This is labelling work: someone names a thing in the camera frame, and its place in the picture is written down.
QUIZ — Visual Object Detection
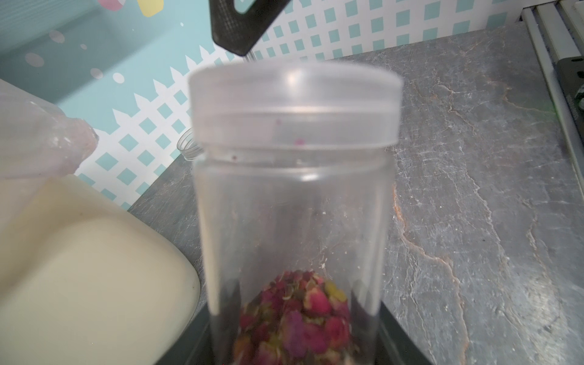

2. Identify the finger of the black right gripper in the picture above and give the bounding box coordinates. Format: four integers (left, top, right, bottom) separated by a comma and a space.
209, 0, 290, 56

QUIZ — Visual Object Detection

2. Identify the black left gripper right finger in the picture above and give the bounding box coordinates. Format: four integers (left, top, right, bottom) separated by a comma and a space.
376, 303, 433, 365

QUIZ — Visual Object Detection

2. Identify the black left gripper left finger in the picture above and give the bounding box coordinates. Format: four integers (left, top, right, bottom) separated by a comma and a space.
156, 305, 212, 365

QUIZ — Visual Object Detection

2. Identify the clear tea jar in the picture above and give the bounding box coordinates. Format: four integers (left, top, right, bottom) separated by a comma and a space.
176, 129, 203, 161
189, 61, 404, 364

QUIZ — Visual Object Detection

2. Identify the cream plastic trash bin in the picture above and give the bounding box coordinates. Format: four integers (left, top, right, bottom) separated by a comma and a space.
1, 176, 200, 364

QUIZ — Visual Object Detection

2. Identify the clear plastic bin liner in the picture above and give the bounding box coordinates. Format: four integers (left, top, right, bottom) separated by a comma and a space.
1, 80, 99, 179

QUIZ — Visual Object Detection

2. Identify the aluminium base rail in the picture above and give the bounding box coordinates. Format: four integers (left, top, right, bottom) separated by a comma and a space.
521, 0, 583, 186

